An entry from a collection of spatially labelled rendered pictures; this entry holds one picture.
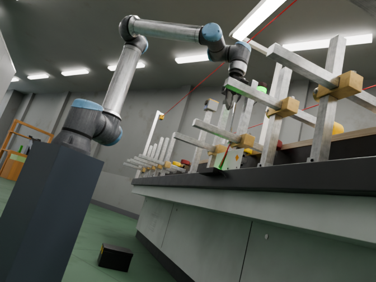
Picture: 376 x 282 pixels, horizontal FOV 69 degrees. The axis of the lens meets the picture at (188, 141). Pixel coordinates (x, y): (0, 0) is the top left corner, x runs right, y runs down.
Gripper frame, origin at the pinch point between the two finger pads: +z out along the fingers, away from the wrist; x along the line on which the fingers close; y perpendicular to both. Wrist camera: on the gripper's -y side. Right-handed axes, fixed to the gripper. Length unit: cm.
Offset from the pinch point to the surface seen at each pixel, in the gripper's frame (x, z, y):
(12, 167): 243, 67, 747
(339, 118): -309, -171, 229
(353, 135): -28, 13, -47
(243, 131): -7.6, 10.8, -5.1
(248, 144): -7.9, 18.5, -12.4
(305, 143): -27.5, 12.6, -24.0
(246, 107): -6.4, -1.0, -5.2
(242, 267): -28, 70, 3
